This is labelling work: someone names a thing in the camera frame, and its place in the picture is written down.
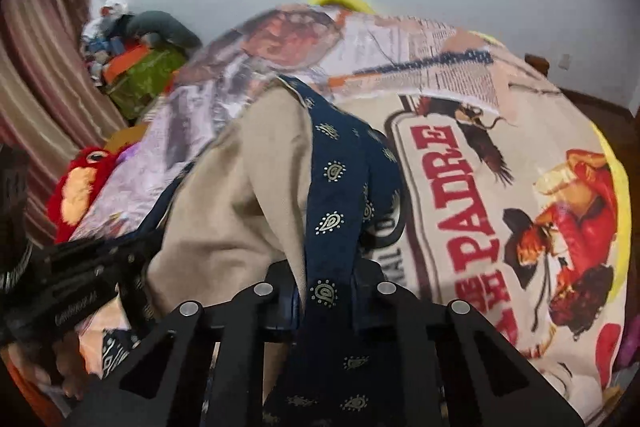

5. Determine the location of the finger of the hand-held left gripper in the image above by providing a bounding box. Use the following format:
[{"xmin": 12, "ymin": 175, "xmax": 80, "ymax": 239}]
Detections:
[{"xmin": 102, "ymin": 231, "xmax": 169, "ymax": 334}]

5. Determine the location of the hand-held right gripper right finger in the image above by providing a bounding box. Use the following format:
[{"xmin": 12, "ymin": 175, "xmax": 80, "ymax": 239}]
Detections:
[{"xmin": 350, "ymin": 259, "xmax": 586, "ymax": 427}]

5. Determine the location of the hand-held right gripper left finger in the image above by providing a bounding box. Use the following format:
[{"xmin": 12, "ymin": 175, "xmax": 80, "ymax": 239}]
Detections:
[{"xmin": 65, "ymin": 263, "xmax": 302, "ymax": 427}]

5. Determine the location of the navy patterned dress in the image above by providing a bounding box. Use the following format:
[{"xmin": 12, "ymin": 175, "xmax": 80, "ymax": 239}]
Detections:
[{"xmin": 95, "ymin": 74, "xmax": 441, "ymax": 427}]

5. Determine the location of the person's left hand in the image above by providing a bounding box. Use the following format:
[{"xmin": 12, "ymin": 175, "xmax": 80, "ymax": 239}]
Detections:
[{"xmin": 52, "ymin": 339, "xmax": 98, "ymax": 403}]

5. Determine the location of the red plush toy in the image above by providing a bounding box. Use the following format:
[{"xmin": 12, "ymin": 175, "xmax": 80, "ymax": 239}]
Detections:
[{"xmin": 47, "ymin": 146, "xmax": 126, "ymax": 244}]

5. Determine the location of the printed blanket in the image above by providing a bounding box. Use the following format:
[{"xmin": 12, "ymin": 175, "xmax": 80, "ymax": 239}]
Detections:
[{"xmin": 70, "ymin": 4, "xmax": 631, "ymax": 427}]

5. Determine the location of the orange box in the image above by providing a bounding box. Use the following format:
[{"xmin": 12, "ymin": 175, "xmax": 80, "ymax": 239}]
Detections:
[{"xmin": 102, "ymin": 46, "xmax": 151, "ymax": 85}]

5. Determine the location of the striped curtain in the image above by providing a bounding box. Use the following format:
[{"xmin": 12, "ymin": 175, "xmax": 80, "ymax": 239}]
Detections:
[{"xmin": 0, "ymin": 0, "xmax": 132, "ymax": 233}]

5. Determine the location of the grey bolster pillow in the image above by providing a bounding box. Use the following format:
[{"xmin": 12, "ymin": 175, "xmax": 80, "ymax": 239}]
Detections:
[{"xmin": 125, "ymin": 10, "xmax": 203, "ymax": 54}]

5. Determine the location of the wooden bed post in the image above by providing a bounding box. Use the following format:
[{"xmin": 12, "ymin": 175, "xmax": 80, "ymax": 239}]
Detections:
[{"xmin": 525, "ymin": 53, "xmax": 551, "ymax": 78}]

